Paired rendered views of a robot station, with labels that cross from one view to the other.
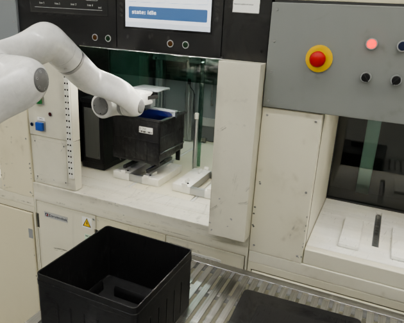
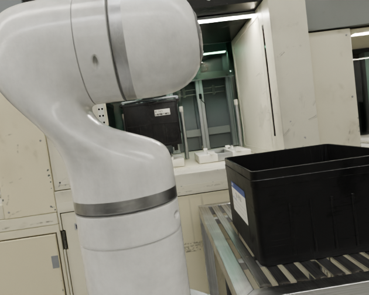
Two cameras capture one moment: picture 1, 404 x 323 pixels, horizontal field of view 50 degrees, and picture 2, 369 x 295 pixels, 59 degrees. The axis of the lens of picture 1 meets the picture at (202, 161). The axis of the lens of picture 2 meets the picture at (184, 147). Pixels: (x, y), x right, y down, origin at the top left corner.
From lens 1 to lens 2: 0.96 m
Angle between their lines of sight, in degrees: 30
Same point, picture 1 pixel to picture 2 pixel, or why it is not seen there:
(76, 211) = not seen: hidden behind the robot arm
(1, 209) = (5, 247)
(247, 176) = (312, 91)
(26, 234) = (48, 266)
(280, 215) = (337, 124)
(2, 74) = not seen: outside the picture
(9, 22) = not seen: hidden behind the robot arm
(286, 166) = (331, 78)
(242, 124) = (298, 45)
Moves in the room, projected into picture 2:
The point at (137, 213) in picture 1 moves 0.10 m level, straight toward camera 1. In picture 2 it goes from (197, 177) to (217, 178)
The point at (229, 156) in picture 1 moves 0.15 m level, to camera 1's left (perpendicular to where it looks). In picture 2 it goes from (292, 77) to (255, 80)
